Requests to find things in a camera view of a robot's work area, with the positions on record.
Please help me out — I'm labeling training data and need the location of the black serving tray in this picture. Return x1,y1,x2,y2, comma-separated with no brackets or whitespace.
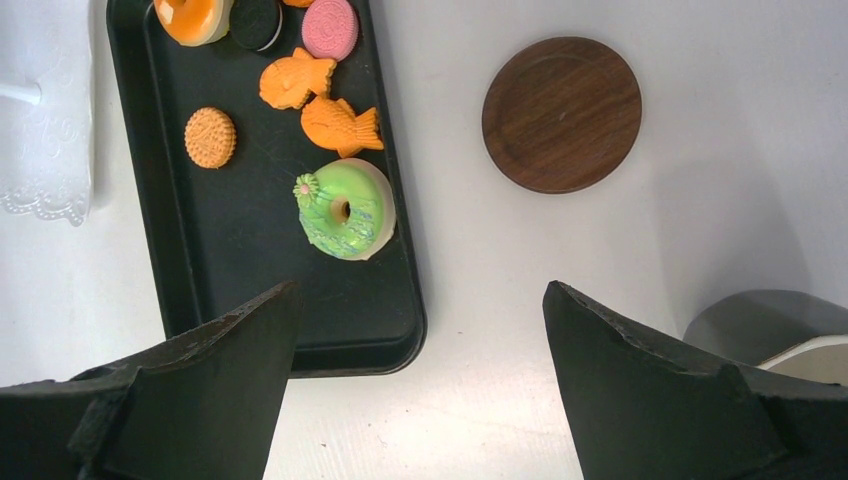
105,1,427,378

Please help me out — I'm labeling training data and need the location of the black sandwich cookie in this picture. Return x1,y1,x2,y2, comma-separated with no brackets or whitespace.
229,0,283,52

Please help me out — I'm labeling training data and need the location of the orange glazed donut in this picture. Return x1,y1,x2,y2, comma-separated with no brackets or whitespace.
153,0,234,47

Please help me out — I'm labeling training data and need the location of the grey mug white inside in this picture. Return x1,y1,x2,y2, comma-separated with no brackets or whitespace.
683,289,847,386

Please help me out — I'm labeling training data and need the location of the green frosted donut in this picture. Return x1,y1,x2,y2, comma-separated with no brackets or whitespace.
293,158,397,261

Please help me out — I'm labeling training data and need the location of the orange round pastry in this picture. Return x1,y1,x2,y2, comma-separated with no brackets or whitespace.
283,0,314,8

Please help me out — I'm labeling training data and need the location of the white three-tier dessert stand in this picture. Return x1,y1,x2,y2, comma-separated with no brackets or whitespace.
1,1,94,227

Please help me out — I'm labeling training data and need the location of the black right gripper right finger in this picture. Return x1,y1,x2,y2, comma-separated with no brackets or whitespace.
542,281,847,479

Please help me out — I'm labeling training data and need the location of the small orange cookie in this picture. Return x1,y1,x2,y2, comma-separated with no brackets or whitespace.
184,107,237,169

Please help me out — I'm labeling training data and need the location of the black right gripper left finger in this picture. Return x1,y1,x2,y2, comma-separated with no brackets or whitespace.
1,282,302,479

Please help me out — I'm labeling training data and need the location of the brown round coaster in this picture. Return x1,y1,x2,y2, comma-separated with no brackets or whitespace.
481,36,642,195

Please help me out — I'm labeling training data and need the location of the orange fish pastry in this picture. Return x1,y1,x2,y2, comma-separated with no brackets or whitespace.
301,97,384,158
259,47,337,110

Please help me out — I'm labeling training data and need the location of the pink macaron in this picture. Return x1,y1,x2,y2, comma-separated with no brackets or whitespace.
301,0,359,62

